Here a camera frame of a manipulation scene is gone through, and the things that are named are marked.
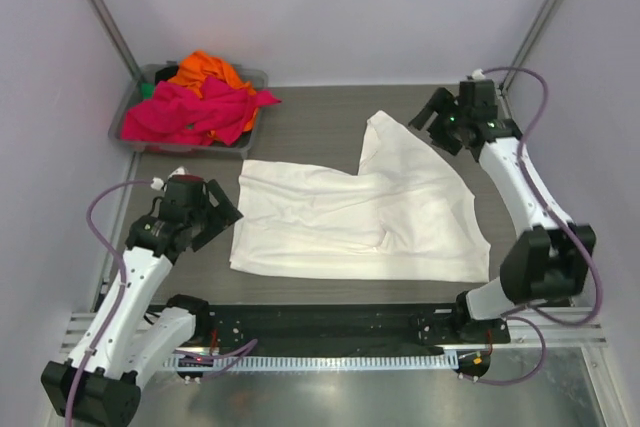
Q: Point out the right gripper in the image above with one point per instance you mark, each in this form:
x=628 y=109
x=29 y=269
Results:
x=444 y=102

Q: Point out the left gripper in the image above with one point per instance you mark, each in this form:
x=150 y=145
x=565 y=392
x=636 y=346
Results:
x=222 y=214

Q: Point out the white t shirt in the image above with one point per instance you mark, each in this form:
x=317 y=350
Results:
x=405 y=215

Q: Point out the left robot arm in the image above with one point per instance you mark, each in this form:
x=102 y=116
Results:
x=101 y=381

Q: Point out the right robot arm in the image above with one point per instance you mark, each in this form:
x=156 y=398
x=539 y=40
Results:
x=549 y=261

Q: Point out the pink t shirt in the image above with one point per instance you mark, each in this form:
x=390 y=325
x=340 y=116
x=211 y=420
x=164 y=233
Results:
x=168 y=118

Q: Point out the green t shirt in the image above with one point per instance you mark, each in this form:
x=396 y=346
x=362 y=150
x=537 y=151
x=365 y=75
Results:
x=146 y=90

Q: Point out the orange t shirt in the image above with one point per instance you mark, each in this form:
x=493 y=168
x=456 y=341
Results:
x=225 y=103

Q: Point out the grey plastic bin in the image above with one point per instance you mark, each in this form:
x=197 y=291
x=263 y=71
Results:
x=133 y=95

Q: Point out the left aluminium frame post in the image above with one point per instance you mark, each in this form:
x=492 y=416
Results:
x=114 y=34

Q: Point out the aluminium frame post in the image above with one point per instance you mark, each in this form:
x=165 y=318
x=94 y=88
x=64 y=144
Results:
x=540 y=17
x=114 y=34

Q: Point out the right aluminium frame post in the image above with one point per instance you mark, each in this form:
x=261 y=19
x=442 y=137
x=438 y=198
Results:
x=540 y=17

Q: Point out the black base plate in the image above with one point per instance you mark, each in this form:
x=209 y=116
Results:
x=431 y=324

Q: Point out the white slotted cable duct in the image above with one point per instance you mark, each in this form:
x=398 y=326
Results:
x=255 y=364

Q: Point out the aluminium front rail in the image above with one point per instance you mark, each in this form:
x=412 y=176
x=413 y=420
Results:
x=521 y=333

